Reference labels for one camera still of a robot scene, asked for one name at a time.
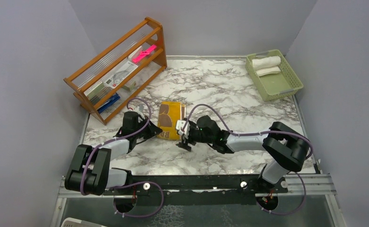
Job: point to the yellow towel white trim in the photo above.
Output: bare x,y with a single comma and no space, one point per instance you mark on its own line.
169,114

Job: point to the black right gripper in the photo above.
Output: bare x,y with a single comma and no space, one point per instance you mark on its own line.
188,139

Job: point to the small green staples box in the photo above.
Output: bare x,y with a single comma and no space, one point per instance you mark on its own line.
130,86

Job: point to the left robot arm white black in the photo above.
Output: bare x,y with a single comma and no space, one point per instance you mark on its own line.
90,171

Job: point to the green stapler box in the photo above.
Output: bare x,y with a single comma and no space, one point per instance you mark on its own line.
96,93

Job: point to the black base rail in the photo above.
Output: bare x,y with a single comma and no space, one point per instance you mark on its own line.
195,190

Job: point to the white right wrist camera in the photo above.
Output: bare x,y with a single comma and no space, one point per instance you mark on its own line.
182,128

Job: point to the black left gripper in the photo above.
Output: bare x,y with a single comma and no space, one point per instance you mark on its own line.
152,130

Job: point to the white terry towel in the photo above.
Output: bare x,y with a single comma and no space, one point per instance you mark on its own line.
267,65

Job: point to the wooden shelf rack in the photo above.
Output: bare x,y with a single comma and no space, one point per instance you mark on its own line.
148,32

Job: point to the pink plastic tool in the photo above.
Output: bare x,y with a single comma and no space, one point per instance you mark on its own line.
144,54

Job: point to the blue pen pack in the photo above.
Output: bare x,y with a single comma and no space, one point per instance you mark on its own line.
110,101

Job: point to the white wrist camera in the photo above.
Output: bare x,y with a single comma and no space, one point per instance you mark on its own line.
182,128
140,110

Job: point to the white bin corner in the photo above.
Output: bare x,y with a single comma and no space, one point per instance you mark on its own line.
73,222

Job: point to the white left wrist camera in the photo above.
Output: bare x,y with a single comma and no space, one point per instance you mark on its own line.
140,110

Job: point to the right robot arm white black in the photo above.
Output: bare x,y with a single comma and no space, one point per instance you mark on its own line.
288,148

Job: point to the ruler set clear package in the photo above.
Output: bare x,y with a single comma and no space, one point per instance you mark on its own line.
119,73

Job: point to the light green plastic basket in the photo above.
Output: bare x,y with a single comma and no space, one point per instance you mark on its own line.
274,86

